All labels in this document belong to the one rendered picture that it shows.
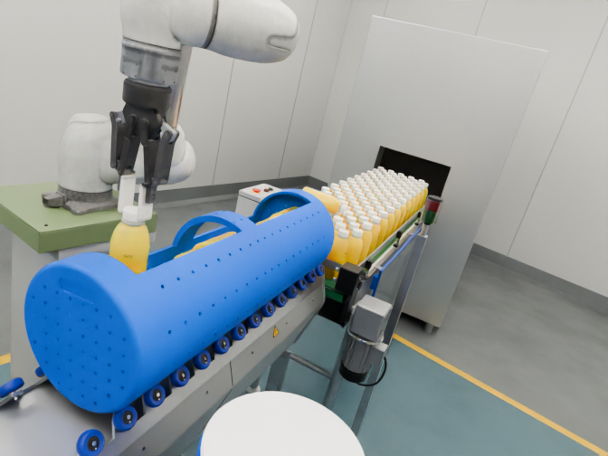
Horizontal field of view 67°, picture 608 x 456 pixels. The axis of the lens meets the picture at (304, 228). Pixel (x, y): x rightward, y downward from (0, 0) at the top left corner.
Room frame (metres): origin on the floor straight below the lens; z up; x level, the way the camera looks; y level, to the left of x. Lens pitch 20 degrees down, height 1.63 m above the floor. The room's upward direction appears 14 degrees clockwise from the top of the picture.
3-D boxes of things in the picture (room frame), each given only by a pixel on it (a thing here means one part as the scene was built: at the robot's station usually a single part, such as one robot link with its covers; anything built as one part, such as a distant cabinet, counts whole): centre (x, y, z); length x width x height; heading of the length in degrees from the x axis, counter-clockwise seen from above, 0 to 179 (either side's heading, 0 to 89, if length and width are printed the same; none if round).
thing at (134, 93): (0.76, 0.30, 1.49); 0.08 x 0.07 x 0.09; 69
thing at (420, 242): (1.75, -0.47, 0.55); 0.04 x 0.04 x 1.10; 69
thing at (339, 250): (1.59, -0.15, 0.99); 0.07 x 0.07 x 0.19
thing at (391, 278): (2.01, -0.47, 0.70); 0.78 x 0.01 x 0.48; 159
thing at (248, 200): (1.81, 0.20, 1.05); 0.20 x 0.10 x 0.10; 159
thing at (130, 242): (0.76, 0.30, 1.21); 0.07 x 0.07 x 0.19
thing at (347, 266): (1.49, -0.20, 0.95); 0.10 x 0.07 x 0.10; 69
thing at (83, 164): (1.34, 0.69, 1.23); 0.18 x 0.16 x 0.22; 122
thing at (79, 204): (1.31, 0.70, 1.09); 0.22 x 0.18 x 0.06; 154
